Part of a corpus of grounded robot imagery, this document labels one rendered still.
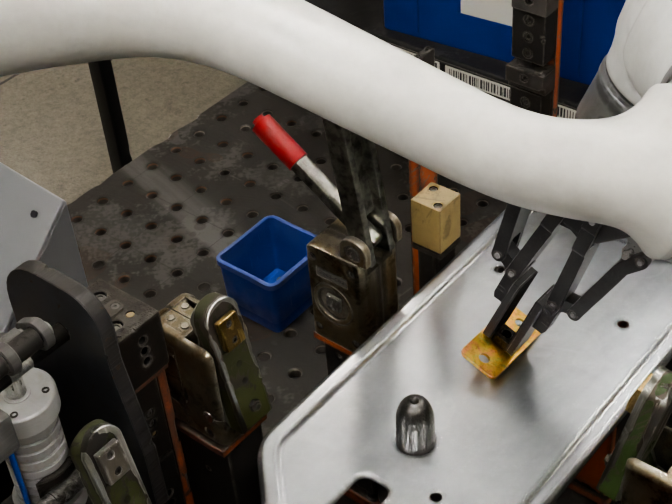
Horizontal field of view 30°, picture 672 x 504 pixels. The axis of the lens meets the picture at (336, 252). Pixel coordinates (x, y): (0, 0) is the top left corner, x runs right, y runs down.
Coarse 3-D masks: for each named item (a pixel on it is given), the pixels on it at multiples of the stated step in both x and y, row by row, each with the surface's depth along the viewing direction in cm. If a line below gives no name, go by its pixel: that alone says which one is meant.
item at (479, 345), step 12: (516, 312) 111; (504, 324) 109; (480, 336) 108; (492, 336) 108; (468, 348) 107; (480, 348) 107; (492, 348) 108; (504, 348) 108; (468, 360) 106; (480, 360) 106; (492, 360) 107; (504, 360) 107; (492, 372) 106
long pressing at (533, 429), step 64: (448, 320) 113; (640, 320) 111; (320, 384) 108; (384, 384) 107; (448, 384) 107; (512, 384) 106; (576, 384) 106; (640, 384) 106; (320, 448) 102; (384, 448) 102; (448, 448) 102; (512, 448) 101; (576, 448) 101
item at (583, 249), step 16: (592, 224) 94; (576, 240) 96; (592, 240) 95; (576, 256) 98; (592, 256) 100; (576, 272) 98; (560, 288) 100; (576, 288) 102; (544, 304) 102; (560, 304) 101
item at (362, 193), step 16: (336, 128) 104; (336, 144) 106; (352, 144) 107; (368, 144) 107; (336, 160) 107; (352, 160) 106; (368, 160) 109; (336, 176) 108; (352, 176) 107; (368, 176) 110; (352, 192) 108; (368, 192) 111; (384, 192) 111; (352, 208) 109; (368, 208) 111; (384, 208) 111; (352, 224) 110; (384, 224) 112; (368, 240) 111; (384, 240) 113
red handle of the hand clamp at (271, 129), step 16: (256, 128) 113; (272, 128) 113; (272, 144) 113; (288, 144) 113; (288, 160) 113; (304, 160) 113; (304, 176) 113; (320, 176) 113; (320, 192) 112; (336, 192) 113; (336, 208) 112; (368, 224) 112
